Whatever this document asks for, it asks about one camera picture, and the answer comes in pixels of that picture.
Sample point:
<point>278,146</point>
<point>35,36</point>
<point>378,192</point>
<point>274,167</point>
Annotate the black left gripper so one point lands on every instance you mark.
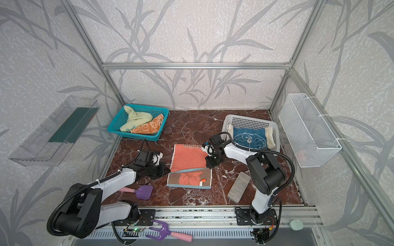
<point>158,169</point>

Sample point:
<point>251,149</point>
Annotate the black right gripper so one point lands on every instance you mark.
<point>214,157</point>

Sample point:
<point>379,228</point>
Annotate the coral brown bear towel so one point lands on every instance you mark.
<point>188,168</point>

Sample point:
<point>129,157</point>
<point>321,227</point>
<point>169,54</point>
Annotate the orange patterned towel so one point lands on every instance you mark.
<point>151,127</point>

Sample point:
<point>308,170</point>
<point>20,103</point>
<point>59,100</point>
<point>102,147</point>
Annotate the blue cream Doraemon towel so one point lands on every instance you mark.
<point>253,138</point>

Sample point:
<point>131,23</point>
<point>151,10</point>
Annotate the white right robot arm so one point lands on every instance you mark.
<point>271,171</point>

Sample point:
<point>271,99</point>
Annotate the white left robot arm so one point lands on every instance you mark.
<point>82,210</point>

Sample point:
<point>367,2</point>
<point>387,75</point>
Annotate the grey stone block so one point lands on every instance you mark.
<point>237,190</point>

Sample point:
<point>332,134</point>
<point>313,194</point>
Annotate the light green cloth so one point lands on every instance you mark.
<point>135,119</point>

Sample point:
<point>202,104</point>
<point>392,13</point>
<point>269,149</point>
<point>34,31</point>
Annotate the teal plastic basket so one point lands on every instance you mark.
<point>122,116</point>

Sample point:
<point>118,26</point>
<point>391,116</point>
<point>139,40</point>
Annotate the mint green round object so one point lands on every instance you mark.
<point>296,225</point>

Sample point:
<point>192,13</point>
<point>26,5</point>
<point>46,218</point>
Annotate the purple toy shovel pink handle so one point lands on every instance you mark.
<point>143,192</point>

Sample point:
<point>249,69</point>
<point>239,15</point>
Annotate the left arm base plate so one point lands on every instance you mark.
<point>135,226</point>

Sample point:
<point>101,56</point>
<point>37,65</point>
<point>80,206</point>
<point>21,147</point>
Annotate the purple toy rake pink handle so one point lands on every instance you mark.
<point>164,231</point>

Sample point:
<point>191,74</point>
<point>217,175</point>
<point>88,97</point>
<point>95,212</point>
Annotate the aluminium frame profile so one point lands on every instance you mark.
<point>376,195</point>

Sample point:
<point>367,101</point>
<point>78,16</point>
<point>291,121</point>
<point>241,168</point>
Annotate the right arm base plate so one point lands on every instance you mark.
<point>252,217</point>

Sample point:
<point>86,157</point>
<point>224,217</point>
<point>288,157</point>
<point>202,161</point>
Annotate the white wire mesh basket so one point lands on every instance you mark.
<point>311,139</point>

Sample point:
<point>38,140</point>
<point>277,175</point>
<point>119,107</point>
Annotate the clear plastic wall shelf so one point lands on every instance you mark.
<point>48,145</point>

